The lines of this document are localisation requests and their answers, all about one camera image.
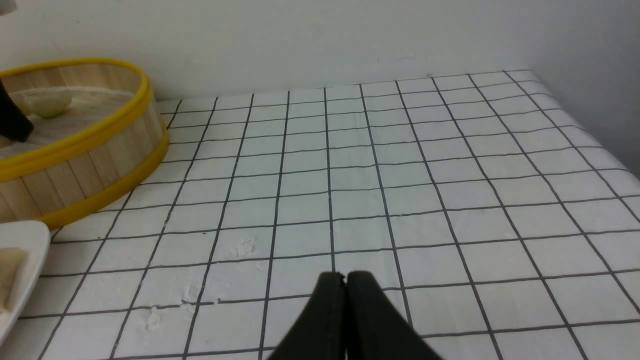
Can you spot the yellow-rimmed bamboo steamer basket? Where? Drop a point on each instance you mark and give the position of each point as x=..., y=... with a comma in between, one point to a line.
x=77, y=176

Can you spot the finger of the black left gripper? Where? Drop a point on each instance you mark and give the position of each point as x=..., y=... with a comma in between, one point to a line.
x=14, y=125

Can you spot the white square plate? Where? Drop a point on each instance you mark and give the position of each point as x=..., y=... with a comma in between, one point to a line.
x=33, y=237

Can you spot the pale green dumpling in steamer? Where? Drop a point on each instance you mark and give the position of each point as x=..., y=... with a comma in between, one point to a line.
x=47, y=105

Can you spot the beige dumpling plate right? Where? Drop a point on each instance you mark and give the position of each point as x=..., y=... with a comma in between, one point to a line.
x=11, y=259

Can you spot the white grid tablecloth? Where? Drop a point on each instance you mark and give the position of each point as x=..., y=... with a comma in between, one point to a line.
x=493, y=221

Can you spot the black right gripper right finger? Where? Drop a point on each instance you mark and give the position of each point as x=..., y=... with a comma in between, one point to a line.
x=376, y=330

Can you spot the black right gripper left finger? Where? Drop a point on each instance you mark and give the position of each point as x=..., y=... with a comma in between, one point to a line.
x=317, y=332

